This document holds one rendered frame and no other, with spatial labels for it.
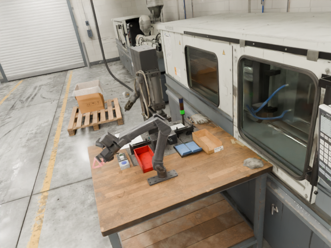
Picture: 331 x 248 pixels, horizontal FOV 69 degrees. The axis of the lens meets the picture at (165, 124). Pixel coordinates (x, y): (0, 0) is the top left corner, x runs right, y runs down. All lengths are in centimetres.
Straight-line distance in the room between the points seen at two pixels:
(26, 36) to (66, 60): 160
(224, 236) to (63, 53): 979
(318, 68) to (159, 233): 167
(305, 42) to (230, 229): 150
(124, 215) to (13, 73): 1026
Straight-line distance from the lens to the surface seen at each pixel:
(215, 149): 181
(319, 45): 131
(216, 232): 219
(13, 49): 1120
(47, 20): 1088
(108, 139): 143
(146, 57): 177
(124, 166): 178
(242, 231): 220
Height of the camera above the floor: 192
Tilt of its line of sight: 26 degrees down
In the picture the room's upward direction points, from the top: 9 degrees counter-clockwise
